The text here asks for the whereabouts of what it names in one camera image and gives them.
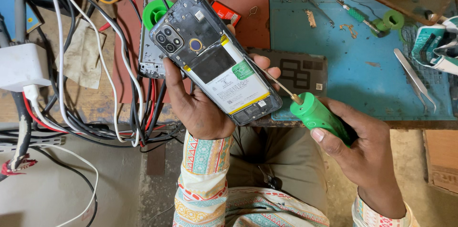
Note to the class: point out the person's right hand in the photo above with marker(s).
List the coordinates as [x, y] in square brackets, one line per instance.
[361, 148]

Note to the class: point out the person's left hand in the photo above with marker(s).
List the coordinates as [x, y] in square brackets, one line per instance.
[200, 112]

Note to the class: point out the smartphone without back cover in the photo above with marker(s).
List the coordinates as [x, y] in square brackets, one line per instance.
[214, 66]

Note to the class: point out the green electric screwdriver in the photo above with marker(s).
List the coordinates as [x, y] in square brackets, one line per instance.
[315, 114]

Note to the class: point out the person's legs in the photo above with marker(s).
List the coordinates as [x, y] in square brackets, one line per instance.
[297, 162]

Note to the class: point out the cardboard box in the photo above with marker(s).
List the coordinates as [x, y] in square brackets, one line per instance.
[443, 159]

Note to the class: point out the blue work mat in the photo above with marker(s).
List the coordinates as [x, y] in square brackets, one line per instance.
[357, 62]

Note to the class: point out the silver tweezers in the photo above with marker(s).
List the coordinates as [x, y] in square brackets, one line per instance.
[408, 68]

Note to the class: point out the dark phone back cover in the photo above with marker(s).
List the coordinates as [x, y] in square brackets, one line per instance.
[304, 73]

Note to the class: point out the dark metal clip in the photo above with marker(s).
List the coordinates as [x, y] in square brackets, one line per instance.
[270, 180]

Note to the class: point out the small red battery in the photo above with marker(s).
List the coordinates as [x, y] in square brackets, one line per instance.
[225, 13]

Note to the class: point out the metal ejector pin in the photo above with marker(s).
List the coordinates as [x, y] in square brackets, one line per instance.
[248, 16]

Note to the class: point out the green plastic reel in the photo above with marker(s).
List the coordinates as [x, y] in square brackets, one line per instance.
[151, 14]

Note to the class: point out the green tape roll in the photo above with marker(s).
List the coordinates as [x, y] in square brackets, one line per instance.
[385, 24]

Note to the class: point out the crumpled teal white packet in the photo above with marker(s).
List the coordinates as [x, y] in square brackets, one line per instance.
[440, 44]

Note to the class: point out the dirty beige cloth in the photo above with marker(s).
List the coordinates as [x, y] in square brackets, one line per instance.
[82, 55]

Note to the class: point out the small green grip screwdriver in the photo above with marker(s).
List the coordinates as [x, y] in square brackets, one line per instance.
[356, 14]

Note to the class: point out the dark thin tweezers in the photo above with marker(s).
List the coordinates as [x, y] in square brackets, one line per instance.
[322, 12]

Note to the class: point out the white power adapter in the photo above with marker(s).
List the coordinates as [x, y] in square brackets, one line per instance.
[21, 66]

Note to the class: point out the grey metal pole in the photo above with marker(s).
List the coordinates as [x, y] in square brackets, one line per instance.
[19, 16]

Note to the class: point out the blue box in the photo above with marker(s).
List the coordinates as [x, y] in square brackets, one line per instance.
[7, 5]

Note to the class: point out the grey phone frame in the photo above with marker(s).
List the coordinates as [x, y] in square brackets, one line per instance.
[148, 51]

